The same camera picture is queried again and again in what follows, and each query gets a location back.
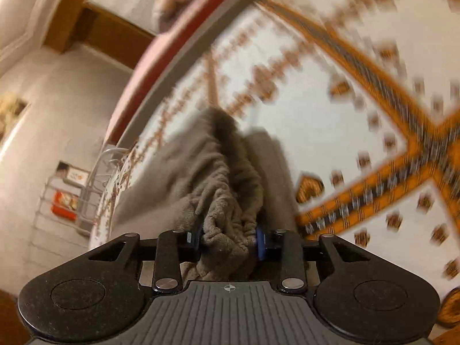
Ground grey fleece pants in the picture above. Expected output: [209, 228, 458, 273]
[111, 108, 298, 281]

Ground brown wooden door frame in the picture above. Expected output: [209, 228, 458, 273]
[44, 0, 154, 69]

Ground pink bed with red base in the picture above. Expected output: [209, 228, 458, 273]
[103, 0, 256, 147]

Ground wall picture frame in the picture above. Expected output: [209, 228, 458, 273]
[0, 93, 29, 143]

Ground white metal bed frame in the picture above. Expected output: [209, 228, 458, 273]
[29, 145, 128, 248]

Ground white orange patterned bedsheet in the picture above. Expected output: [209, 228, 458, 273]
[91, 0, 459, 327]

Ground red box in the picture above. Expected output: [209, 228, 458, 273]
[51, 191, 79, 221]

